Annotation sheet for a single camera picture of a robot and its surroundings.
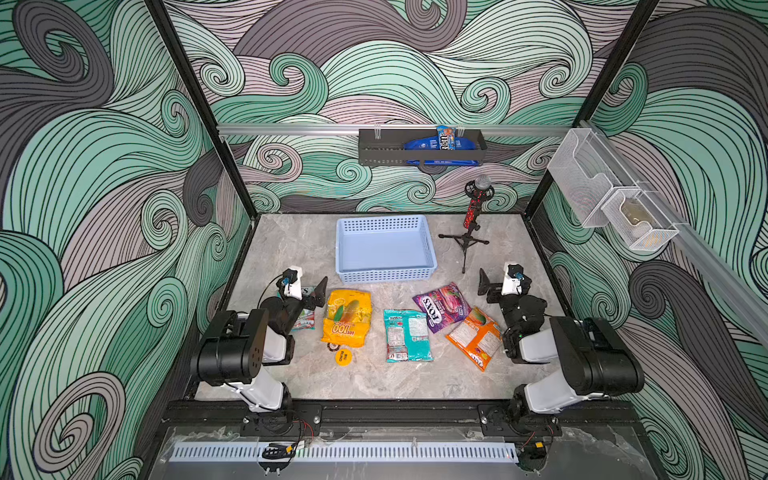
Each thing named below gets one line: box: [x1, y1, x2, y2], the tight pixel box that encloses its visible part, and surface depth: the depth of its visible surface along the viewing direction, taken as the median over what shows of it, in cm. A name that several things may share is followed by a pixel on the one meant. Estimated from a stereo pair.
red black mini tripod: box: [438, 175, 495, 274], surface depth 99 cm
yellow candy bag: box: [321, 289, 372, 348], surface depth 89 cm
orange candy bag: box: [446, 307, 503, 373], surface depth 87 cm
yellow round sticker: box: [335, 348, 353, 367], surface depth 85 cm
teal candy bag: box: [383, 309, 434, 363], surface depth 87 cm
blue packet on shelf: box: [404, 125, 480, 166], surface depth 94 cm
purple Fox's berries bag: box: [412, 282, 473, 334], surface depth 94 cm
